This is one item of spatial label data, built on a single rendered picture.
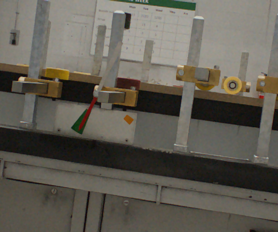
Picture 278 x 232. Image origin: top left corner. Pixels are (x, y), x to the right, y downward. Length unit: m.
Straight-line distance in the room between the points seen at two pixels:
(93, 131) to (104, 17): 7.36
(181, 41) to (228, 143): 7.01
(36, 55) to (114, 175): 0.46
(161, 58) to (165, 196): 7.19
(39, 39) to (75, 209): 0.63
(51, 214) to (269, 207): 0.80
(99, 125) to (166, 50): 7.19
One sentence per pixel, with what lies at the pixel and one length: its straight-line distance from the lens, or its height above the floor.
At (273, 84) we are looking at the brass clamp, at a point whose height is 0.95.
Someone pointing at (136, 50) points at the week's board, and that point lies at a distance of 9.27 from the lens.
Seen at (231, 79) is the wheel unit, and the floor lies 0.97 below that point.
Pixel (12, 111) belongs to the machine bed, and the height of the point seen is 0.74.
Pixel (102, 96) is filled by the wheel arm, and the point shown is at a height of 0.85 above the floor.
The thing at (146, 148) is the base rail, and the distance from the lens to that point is 2.03.
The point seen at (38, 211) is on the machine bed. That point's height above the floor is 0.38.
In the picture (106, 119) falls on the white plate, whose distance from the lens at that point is 2.05.
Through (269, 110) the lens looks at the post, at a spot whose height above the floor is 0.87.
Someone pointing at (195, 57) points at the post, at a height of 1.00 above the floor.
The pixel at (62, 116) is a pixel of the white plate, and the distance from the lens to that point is 2.08.
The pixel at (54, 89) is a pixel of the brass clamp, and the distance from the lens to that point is 2.09.
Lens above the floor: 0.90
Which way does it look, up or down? 3 degrees down
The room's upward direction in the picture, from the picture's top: 8 degrees clockwise
